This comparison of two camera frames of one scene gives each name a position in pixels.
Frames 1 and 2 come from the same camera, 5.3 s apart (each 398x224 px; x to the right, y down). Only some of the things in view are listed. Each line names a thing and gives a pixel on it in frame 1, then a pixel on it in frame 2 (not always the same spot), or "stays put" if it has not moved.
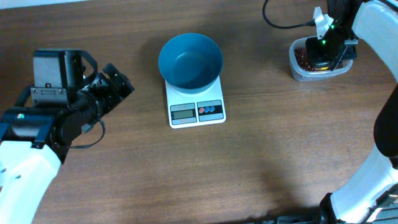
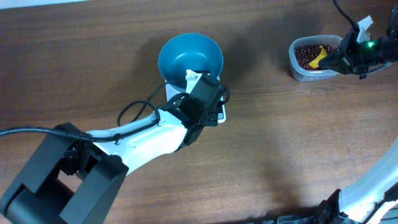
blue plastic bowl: (191, 63) stays put
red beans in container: (302, 58) stays put
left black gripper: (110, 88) to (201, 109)
